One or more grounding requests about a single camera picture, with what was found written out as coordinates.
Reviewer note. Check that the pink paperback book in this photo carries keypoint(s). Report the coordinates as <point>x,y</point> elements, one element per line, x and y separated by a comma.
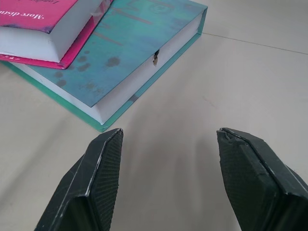
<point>31,29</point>

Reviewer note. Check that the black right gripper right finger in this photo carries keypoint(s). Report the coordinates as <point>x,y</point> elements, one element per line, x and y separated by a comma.
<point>260,183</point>

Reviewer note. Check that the teal hardcover book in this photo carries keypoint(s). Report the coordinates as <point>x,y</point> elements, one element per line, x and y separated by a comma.
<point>134,48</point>

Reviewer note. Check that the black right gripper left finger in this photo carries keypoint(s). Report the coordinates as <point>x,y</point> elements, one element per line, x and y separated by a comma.
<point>91,183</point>

